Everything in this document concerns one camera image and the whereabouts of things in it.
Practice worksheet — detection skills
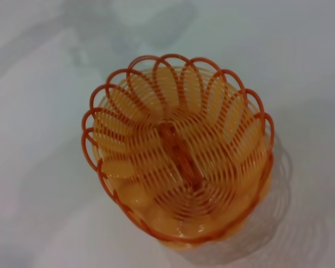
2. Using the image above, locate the orange plastic wire basket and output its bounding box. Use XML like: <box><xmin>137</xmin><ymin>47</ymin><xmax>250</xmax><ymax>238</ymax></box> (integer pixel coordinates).
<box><xmin>80</xmin><ymin>53</ymin><xmax>276</xmax><ymax>248</ymax></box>

